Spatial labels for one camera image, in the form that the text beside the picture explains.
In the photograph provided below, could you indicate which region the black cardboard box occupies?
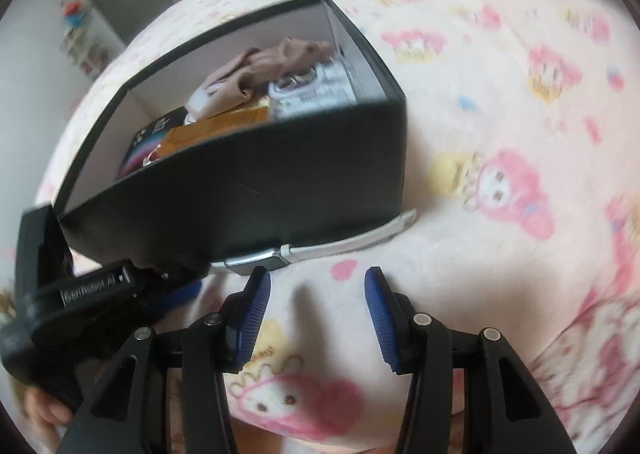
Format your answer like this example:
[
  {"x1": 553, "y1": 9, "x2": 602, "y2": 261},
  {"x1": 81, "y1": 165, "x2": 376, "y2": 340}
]
[{"x1": 52, "y1": 0, "x2": 406, "y2": 272}]

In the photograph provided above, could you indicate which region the person's pink printed pajamas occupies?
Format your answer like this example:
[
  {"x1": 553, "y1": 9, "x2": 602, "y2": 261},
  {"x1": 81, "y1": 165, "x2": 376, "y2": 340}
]
[{"x1": 530, "y1": 289, "x2": 640, "y2": 440}]

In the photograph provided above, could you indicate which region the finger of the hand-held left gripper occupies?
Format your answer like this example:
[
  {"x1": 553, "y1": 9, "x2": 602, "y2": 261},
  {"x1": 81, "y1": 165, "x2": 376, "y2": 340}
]
[{"x1": 131, "y1": 261, "x2": 212, "y2": 324}]

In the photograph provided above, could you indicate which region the person's left hand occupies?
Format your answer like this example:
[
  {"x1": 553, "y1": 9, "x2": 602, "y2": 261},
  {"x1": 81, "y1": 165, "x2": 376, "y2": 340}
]
[{"x1": 25, "y1": 389, "x2": 73, "y2": 427}]

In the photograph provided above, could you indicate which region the red and gold card packet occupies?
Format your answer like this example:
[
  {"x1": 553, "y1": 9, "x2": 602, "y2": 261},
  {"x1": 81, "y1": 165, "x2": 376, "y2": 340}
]
[{"x1": 145, "y1": 102, "x2": 273, "y2": 167}]

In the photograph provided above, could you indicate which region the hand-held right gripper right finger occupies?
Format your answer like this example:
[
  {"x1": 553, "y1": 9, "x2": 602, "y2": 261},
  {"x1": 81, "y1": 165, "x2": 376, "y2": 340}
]
[{"x1": 364, "y1": 265, "x2": 576, "y2": 454}]

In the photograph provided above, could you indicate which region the pink printed blanket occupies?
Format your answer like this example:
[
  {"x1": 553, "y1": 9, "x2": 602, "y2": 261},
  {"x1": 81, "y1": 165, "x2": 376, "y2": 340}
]
[{"x1": 0, "y1": 0, "x2": 640, "y2": 454}]

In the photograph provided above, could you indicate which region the red and blue plush toy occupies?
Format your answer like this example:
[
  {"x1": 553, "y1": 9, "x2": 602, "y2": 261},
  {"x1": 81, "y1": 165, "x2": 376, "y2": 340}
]
[{"x1": 60, "y1": 0, "x2": 88, "y2": 30}]

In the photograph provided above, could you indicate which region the pink beige garment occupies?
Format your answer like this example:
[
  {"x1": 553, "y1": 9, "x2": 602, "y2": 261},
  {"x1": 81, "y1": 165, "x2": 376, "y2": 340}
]
[{"x1": 187, "y1": 37, "x2": 333, "y2": 117}]

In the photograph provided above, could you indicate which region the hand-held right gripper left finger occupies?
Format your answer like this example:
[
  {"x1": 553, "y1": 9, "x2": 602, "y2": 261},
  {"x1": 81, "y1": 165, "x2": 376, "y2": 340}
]
[{"x1": 55, "y1": 267, "x2": 273, "y2": 454}]

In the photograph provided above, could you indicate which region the black booklet with rainbow ring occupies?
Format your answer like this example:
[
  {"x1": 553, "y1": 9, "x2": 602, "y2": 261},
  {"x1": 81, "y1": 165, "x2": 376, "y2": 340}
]
[{"x1": 117, "y1": 107, "x2": 188, "y2": 180}]

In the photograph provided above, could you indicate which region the silver cartoon packet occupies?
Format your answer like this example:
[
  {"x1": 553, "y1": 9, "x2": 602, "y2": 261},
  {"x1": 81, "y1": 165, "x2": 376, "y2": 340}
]
[{"x1": 267, "y1": 57, "x2": 358, "y2": 120}]

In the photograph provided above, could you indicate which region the white storage rack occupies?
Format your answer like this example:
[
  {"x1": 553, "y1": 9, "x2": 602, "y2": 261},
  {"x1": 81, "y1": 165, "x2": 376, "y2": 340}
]
[{"x1": 60, "y1": 27, "x2": 111, "y2": 80}]

